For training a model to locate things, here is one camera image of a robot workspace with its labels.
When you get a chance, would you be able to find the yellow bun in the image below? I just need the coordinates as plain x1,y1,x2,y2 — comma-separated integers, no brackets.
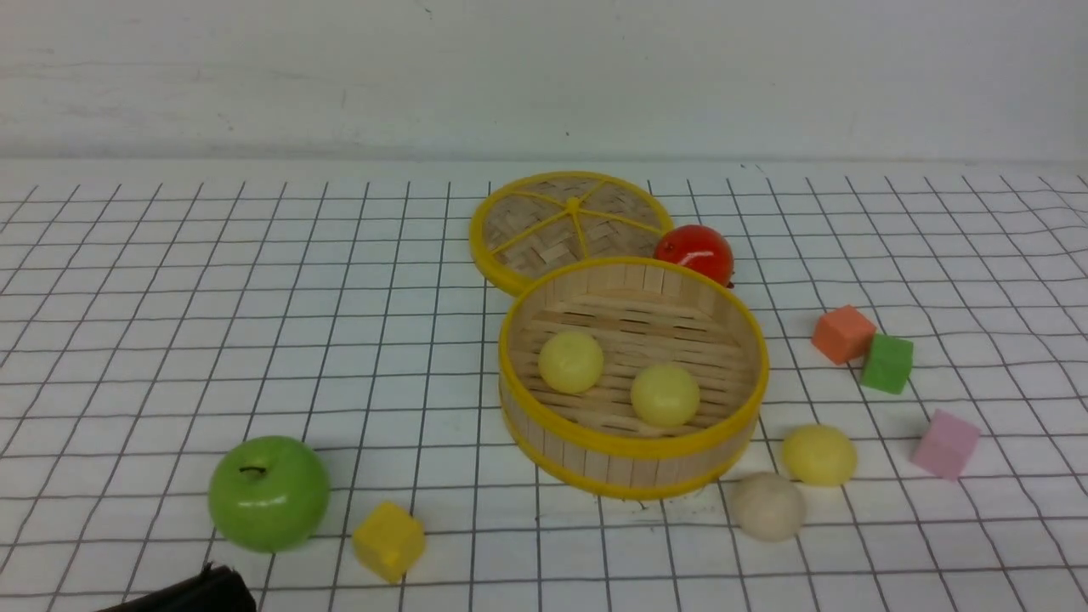
782,423,860,487
630,363,702,428
537,331,604,394

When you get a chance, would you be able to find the yellow bun front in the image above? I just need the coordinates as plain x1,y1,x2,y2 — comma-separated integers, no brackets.
630,363,702,428

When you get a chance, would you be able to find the beige bun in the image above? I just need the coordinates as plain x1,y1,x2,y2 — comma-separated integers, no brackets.
729,472,806,542

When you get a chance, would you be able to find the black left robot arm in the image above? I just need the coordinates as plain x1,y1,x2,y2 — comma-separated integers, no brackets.
102,562,258,612

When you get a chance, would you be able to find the bamboo steamer lid yellow rim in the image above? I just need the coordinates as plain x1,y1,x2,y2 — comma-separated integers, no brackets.
467,171,675,296

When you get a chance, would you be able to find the bamboo steamer tray yellow rim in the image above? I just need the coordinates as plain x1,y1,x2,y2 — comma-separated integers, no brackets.
497,257,770,500

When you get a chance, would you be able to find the red tomato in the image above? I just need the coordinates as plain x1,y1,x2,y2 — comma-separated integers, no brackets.
654,224,734,289

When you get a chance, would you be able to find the white grid tablecloth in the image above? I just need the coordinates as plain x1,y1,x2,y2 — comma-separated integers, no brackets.
1,160,1087,611

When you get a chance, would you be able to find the yellow cube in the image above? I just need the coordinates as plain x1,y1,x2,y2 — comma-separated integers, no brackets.
351,501,425,584

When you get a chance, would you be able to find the orange cube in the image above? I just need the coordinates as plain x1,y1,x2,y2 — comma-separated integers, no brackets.
811,303,877,366

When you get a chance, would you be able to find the green apple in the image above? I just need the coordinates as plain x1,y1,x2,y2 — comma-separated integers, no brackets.
207,434,331,553

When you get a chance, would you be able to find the green cube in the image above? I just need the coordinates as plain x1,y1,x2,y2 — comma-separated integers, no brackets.
860,333,915,395

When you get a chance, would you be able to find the pink cube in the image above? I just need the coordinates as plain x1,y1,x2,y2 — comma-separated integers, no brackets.
910,408,982,484

